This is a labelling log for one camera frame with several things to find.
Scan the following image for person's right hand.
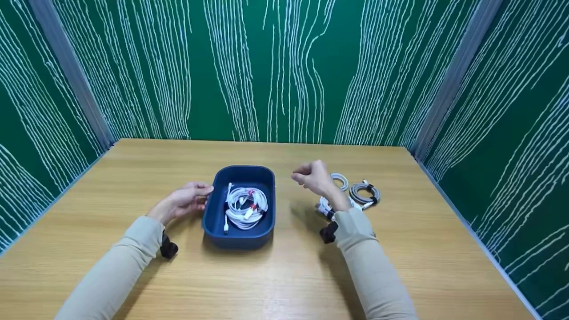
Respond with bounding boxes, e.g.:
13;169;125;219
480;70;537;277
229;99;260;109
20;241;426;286
291;160;352;212

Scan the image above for person's left hand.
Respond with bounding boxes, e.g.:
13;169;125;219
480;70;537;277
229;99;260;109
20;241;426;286
148;181;214;225

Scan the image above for person's left forearm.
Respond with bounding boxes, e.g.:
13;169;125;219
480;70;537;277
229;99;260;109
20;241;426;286
54;215;165;320

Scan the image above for person's right forearm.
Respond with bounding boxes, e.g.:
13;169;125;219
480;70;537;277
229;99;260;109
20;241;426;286
333;207;419;320

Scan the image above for dark blue plastic tray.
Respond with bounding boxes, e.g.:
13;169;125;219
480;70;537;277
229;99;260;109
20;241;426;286
202;165;276;251

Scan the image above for black wrist band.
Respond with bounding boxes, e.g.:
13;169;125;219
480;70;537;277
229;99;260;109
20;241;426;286
160;230;179;260
319;209;340;244

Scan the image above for white cable with black tie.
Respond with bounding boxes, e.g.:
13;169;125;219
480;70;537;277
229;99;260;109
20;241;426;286
316;196;361;221

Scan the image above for white coiled cable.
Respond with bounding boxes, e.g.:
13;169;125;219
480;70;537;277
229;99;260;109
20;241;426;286
330;173;350;192

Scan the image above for white cable with red tie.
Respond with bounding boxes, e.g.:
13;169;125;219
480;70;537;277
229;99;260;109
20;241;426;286
226;182;269;213
223;205;267;235

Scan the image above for grey cable with black tie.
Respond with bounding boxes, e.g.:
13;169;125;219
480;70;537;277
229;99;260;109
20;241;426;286
349;179;382;210

